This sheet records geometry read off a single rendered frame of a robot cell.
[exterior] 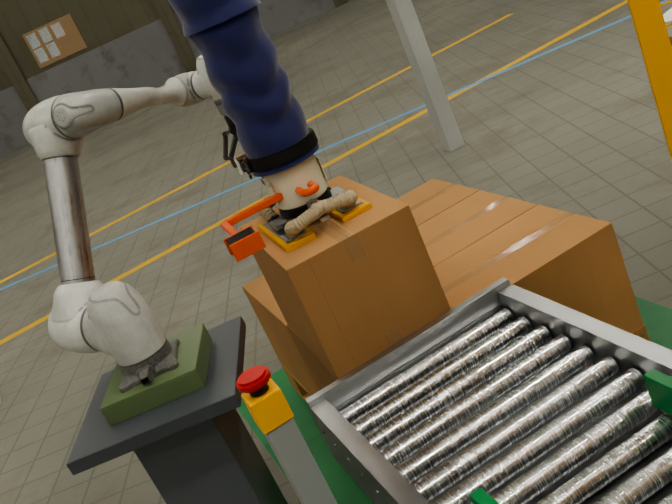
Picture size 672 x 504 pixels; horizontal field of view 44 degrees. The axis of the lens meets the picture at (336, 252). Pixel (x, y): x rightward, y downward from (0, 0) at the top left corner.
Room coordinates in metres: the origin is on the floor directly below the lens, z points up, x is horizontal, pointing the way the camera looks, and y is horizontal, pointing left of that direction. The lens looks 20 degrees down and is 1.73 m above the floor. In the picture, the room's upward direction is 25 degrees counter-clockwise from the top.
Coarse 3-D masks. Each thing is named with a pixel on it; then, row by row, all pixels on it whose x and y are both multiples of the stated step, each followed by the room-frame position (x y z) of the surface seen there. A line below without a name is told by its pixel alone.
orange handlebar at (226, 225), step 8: (312, 184) 2.33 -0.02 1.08; (296, 192) 2.36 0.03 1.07; (304, 192) 2.30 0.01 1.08; (312, 192) 2.30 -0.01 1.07; (264, 200) 2.39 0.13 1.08; (272, 200) 2.38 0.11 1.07; (248, 208) 2.38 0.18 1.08; (256, 208) 2.37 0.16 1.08; (264, 208) 2.38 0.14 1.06; (232, 216) 2.37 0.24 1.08; (240, 216) 2.36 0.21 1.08; (248, 216) 2.37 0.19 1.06; (224, 224) 2.32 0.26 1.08; (232, 224) 2.35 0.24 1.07; (232, 232) 2.21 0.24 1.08
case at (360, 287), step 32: (256, 224) 2.66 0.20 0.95; (320, 224) 2.38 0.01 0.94; (352, 224) 2.26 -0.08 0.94; (384, 224) 2.19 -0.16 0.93; (416, 224) 2.21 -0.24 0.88; (256, 256) 2.65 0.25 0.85; (288, 256) 2.23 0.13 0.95; (320, 256) 2.15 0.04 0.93; (352, 256) 2.17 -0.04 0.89; (384, 256) 2.19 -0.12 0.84; (416, 256) 2.20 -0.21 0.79; (288, 288) 2.25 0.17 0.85; (320, 288) 2.15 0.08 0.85; (352, 288) 2.16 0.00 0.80; (384, 288) 2.18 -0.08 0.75; (416, 288) 2.20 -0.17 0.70; (288, 320) 2.63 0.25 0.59; (320, 320) 2.14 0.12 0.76; (352, 320) 2.16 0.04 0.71; (384, 320) 2.17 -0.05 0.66; (416, 320) 2.19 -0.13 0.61; (320, 352) 2.23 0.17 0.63; (352, 352) 2.15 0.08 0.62
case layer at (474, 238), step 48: (432, 192) 3.36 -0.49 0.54; (480, 192) 3.12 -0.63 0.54; (432, 240) 2.86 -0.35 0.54; (480, 240) 2.68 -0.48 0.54; (528, 240) 2.51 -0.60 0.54; (576, 240) 2.36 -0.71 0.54; (480, 288) 2.34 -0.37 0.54; (528, 288) 2.29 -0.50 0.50; (576, 288) 2.33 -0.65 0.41; (624, 288) 2.37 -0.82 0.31; (288, 336) 2.76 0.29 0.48
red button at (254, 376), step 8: (256, 368) 1.44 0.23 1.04; (264, 368) 1.43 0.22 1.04; (240, 376) 1.44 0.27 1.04; (248, 376) 1.42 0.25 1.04; (256, 376) 1.41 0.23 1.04; (264, 376) 1.41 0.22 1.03; (240, 384) 1.41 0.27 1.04; (248, 384) 1.40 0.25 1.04; (256, 384) 1.39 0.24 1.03; (264, 384) 1.40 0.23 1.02; (248, 392) 1.40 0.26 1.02; (256, 392) 1.41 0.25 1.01; (264, 392) 1.41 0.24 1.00
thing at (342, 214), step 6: (360, 204) 2.34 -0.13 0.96; (366, 204) 2.32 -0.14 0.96; (336, 210) 2.38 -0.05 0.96; (342, 210) 2.34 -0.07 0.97; (348, 210) 2.33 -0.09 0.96; (354, 210) 2.31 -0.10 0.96; (360, 210) 2.31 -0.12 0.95; (366, 210) 2.32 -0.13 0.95; (336, 216) 2.35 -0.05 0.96; (342, 216) 2.31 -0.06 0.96; (348, 216) 2.30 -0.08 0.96; (354, 216) 2.31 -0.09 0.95
